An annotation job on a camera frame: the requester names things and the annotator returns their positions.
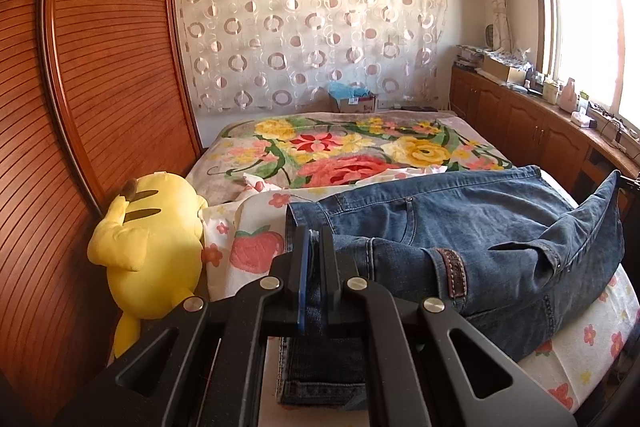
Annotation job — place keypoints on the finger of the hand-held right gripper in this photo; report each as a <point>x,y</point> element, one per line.
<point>631,189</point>

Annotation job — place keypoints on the strawberry print bed sheet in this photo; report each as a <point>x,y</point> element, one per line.
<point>250,247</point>

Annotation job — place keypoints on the wooden slatted wardrobe door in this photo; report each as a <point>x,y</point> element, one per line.
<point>100,57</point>

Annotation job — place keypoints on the stack of packets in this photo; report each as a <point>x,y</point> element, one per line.
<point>467,57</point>

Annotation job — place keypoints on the white tissue box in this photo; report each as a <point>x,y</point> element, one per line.
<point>582,120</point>

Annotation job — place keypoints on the wooden cabinet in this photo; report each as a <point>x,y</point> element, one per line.
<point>520,122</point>

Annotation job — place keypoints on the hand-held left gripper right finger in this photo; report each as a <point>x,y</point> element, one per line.
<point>330,287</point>

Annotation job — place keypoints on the blue plastic bag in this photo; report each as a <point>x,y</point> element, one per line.
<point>345,90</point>

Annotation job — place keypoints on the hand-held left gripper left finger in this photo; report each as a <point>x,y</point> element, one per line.
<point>301,302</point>

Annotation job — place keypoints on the yellow plush toy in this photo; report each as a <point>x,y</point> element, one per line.
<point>145,247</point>

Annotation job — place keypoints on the sheer circle pattern curtain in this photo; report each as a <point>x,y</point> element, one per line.
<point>300,32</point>

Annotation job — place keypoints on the floral blanket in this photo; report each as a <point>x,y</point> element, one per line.
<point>350,147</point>

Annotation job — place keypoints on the cardboard box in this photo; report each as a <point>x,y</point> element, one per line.
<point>357,104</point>

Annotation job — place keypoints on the wooden framed window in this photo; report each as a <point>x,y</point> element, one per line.
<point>585,32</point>

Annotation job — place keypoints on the blue denim pants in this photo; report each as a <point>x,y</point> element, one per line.
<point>450,217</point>

